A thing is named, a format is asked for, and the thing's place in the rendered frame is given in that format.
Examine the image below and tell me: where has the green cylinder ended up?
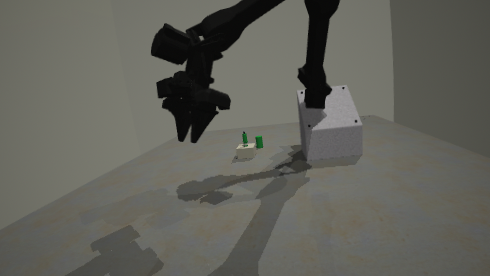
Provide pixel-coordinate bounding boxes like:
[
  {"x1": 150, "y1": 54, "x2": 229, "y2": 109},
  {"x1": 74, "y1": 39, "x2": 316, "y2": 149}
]
[{"x1": 255, "y1": 136, "x2": 263, "y2": 148}]

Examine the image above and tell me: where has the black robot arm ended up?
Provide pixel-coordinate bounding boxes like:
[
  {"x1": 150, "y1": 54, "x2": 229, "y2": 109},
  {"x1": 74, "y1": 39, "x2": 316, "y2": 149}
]
[{"x1": 151, "y1": 0, "x2": 340, "y2": 109}]

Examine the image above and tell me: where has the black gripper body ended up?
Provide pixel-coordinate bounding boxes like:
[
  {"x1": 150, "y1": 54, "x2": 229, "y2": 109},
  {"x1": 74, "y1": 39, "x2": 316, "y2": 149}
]
[{"x1": 162, "y1": 67, "x2": 231, "y2": 112}]

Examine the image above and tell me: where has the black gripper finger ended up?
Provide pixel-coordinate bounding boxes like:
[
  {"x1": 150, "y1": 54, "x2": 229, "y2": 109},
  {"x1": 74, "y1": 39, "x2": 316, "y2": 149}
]
[
  {"x1": 168, "y1": 108, "x2": 192, "y2": 142},
  {"x1": 188, "y1": 105, "x2": 219, "y2": 143}
]

